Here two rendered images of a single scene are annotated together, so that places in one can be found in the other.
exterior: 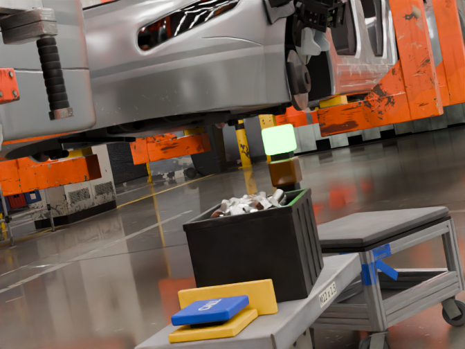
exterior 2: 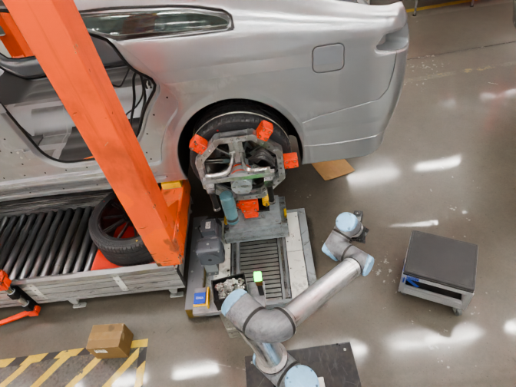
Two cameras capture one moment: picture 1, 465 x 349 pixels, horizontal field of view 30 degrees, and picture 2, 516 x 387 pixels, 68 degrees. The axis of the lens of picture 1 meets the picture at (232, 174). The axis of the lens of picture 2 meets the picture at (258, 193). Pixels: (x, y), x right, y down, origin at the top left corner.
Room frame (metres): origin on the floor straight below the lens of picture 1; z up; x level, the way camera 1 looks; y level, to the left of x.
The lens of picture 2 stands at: (1.09, -1.22, 2.47)
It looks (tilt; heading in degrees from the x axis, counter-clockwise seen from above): 46 degrees down; 74
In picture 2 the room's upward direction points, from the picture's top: 11 degrees counter-clockwise
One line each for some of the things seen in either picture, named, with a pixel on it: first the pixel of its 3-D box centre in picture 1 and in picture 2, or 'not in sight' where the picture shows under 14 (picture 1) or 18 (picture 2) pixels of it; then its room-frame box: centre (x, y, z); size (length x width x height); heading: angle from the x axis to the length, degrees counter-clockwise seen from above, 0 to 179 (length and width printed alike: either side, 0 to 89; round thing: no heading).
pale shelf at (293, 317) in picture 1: (263, 304); (229, 298); (1.13, -0.01, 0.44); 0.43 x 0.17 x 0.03; 159
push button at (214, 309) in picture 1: (211, 314); (200, 298); (0.98, 0.05, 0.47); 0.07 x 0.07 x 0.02; 69
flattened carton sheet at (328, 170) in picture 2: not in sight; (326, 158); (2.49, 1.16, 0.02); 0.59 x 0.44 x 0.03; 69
